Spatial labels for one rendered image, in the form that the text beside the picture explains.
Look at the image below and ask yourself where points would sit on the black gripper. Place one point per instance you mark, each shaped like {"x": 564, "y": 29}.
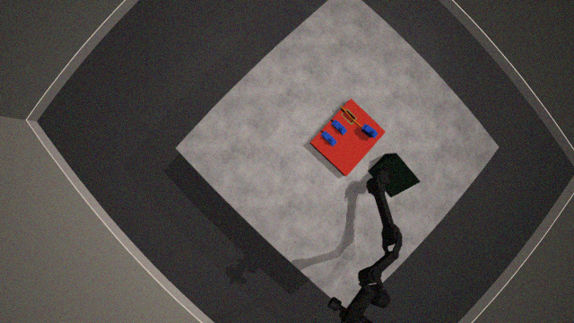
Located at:
{"x": 335, "y": 305}

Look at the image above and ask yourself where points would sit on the blue micro servo with orange cable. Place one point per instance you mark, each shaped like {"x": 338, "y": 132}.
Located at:
{"x": 366, "y": 129}

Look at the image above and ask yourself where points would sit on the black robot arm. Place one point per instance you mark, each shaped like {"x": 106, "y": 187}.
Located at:
{"x": 391, "y": 235}

